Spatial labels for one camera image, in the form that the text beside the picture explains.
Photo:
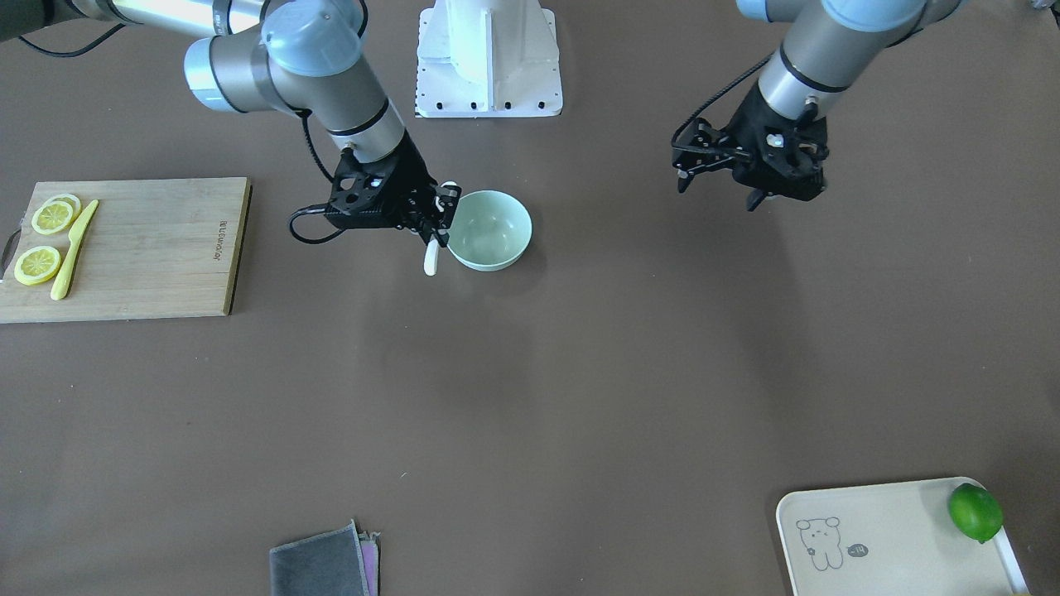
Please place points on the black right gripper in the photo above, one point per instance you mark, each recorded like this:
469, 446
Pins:
411, 181

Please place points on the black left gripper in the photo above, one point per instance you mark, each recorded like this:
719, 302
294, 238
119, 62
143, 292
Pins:
749, 126

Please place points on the white ceramic spoon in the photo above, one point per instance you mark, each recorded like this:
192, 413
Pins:
432, 255

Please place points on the light green bowl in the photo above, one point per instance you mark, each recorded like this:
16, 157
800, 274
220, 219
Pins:
491, 230

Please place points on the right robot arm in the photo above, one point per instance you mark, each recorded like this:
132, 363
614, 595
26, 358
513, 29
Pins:
303, 58

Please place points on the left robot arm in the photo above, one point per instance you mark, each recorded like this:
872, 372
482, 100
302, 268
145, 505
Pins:
828, 45

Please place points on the bamboo cutting board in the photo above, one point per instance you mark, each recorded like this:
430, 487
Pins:
154, 249

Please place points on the grey folded cloth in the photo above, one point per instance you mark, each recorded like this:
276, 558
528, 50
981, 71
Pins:
342, 562

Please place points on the stacked lemon slice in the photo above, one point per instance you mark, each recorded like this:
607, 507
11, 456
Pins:
56, 214

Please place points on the yellow plastic knife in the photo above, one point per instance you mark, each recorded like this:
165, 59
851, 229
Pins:
63, 279

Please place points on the beige rabbit tray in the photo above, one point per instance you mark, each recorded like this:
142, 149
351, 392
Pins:
890, 539

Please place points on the green lime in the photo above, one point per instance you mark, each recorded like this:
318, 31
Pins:
975, 512

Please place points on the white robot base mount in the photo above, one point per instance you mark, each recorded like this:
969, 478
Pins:
488, 59

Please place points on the lemon slice near handle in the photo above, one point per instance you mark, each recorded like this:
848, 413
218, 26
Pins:
38, 265

